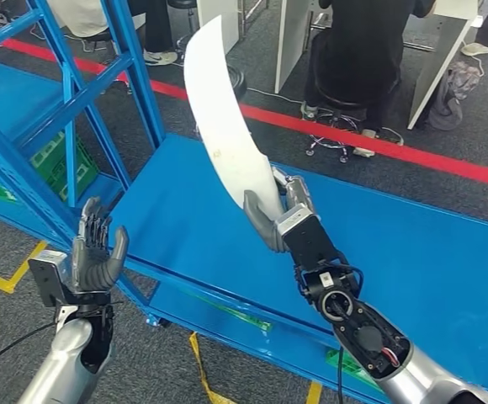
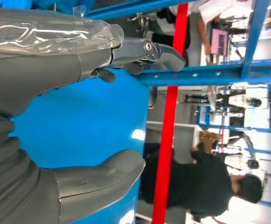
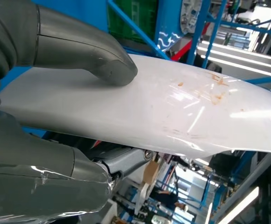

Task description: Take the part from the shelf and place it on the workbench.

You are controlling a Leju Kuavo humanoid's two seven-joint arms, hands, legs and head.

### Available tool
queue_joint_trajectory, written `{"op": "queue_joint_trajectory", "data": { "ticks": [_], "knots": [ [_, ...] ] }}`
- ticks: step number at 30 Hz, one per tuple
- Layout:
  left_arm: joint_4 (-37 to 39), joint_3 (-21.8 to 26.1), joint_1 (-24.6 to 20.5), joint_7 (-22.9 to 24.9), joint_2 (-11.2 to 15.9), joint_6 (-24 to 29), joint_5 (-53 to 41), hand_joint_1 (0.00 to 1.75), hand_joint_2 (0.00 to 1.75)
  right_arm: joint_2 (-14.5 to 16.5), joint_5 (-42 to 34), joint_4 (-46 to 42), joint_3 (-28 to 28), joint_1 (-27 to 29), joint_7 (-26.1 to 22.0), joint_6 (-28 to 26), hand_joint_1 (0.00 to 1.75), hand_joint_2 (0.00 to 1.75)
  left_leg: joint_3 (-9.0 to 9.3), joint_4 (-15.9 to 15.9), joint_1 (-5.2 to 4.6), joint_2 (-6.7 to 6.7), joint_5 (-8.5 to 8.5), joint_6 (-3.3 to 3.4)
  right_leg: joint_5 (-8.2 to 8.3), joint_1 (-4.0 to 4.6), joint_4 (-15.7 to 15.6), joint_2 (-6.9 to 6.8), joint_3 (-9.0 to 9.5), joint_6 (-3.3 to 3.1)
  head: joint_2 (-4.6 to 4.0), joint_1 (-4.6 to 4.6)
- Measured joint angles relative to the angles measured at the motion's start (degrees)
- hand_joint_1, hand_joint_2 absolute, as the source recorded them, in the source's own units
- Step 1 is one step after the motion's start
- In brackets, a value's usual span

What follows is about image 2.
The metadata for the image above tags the blue metal shelf rack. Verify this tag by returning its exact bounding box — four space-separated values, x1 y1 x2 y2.
0 0 271 224

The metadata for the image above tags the black stool chrome base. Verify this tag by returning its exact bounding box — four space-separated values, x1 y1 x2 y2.
127 12 151 33

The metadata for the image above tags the black ribbed round stool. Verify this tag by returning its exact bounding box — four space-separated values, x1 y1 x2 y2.
147 86 158 110

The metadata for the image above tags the person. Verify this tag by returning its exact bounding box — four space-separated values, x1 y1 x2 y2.
139 147 264 224
149 0 254 67

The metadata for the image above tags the pink box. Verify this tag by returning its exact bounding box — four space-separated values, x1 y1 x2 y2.
210 28 230 57

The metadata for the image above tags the white humanoid robot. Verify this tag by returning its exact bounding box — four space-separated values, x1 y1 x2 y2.
184 86 263 119

